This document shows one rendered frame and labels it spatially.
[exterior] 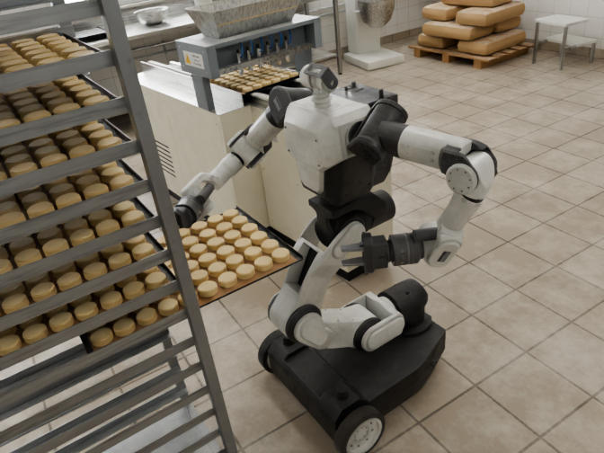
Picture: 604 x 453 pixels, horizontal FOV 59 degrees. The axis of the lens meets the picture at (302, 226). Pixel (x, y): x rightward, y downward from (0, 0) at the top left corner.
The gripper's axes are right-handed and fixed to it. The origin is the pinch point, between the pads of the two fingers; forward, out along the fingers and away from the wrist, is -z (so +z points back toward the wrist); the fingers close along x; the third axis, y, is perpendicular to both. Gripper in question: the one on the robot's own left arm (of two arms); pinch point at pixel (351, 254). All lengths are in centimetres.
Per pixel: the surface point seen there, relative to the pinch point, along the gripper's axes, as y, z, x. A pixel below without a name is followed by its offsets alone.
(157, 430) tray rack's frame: -9, -73, -72
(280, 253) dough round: -3.0, -19.7, 1.3
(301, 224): -127, -12, -64
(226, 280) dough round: 6.7, -34.3, 1.2
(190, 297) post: 18.9, -41.6, 6.6
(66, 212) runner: 26, -60, 36
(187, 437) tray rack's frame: -4, -62, -72
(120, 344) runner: 25, -59, 0
